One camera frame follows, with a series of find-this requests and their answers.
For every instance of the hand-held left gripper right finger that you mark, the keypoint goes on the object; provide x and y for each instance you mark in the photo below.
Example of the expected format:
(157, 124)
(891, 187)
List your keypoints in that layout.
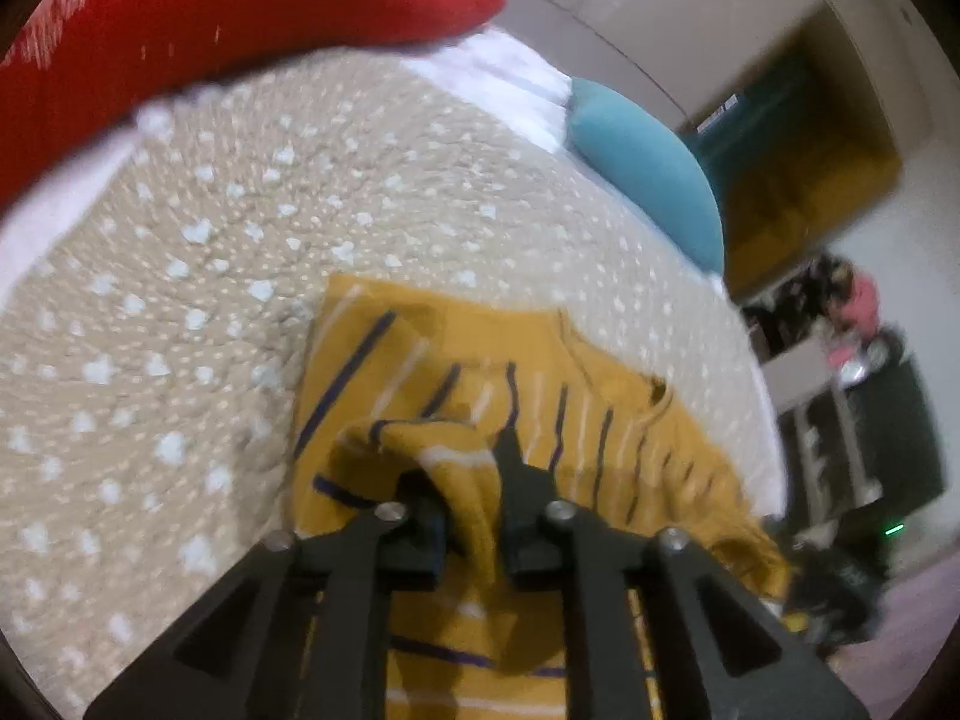
(517, 532)

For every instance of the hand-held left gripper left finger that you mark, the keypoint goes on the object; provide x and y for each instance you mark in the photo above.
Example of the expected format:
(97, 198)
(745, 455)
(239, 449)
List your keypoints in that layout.
(424, 532)

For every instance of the yellow striped small shirt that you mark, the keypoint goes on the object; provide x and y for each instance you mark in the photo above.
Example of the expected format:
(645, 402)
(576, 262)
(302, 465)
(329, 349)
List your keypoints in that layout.
(600, 420)

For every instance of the dark bag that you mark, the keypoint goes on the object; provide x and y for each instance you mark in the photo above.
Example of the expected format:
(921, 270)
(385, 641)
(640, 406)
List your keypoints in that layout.
(836, 589)

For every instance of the beige dotted blanket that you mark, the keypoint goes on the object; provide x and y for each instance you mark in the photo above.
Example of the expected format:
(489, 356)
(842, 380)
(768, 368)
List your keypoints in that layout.
(240, 255)

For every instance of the teal pillow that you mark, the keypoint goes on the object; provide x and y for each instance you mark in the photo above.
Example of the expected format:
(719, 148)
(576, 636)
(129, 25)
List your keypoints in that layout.
(652, 165)

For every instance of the white bed sheet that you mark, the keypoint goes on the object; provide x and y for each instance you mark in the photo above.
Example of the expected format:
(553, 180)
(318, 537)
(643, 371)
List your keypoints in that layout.
(517, 82)

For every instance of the yellow teal cabinet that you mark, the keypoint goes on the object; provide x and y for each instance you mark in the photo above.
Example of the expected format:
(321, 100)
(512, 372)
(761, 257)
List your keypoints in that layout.
(802, 157)

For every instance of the red pillow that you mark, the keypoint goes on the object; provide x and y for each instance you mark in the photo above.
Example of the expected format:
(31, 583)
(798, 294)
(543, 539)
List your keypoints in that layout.
(187, 22)

